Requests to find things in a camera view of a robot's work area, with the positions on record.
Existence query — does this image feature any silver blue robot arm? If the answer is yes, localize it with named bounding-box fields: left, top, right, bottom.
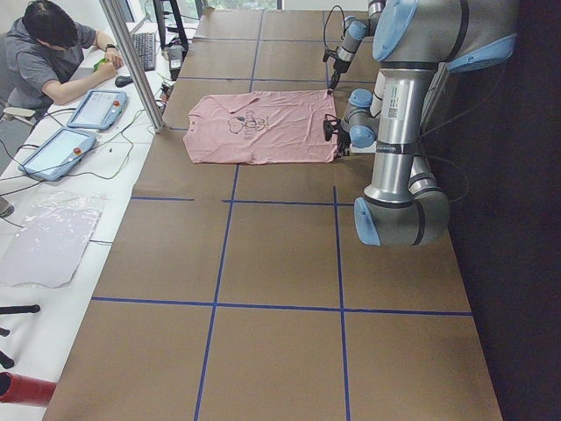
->
left=323, top=1, right=386, bottom=93
left=334, top=1, right=519, bottom=246

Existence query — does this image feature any near blue teach pendant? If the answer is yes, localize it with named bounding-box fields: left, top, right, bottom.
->
left=18, top=127, right=96, bottom=182

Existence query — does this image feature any seated person grey shirt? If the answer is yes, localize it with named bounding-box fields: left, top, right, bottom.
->
left=5, top=1, right=124, bottom=114

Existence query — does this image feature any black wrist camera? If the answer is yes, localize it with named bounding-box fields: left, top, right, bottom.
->
left=323, top=114, right=340, bottom=142
left=323, top=48, right=337, bottom=63

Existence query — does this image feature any black camera tripod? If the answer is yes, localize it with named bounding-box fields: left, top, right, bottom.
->
left=1, top=303, right=41, bottom=369

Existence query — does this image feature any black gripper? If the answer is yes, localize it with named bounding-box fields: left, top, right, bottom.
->
left=328, top=60, right=348, bottom=95
left=337, top=131, right=351, bottom=157

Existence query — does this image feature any red cylinder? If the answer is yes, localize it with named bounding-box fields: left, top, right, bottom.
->
left=1, top=372, right=57, bottom=407

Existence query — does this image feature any blue teach pendant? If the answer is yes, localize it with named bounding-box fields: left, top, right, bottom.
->
left=67, top=89, right=128, bottom=131
left=18, top=127, right=96, bottom=182

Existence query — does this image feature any black keyboard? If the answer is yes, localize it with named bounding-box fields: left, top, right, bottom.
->
left=131, top=32, right=156, bottom=71

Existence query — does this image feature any far blue teach pendant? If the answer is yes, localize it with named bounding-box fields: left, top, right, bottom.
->
left=67, top=89, right=128, bottom=131

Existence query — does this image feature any black computer mouse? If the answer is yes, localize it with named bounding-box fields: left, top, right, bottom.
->
left=115, top=75, right=133, bottom=88

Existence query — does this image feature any pink Snoopy t-shirt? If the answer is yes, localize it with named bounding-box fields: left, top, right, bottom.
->
left=183, top=89, right=337, bottom=165

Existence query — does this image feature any clear plastic bag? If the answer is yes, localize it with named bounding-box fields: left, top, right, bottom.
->
left=1, top=191, right=107, bottom=289

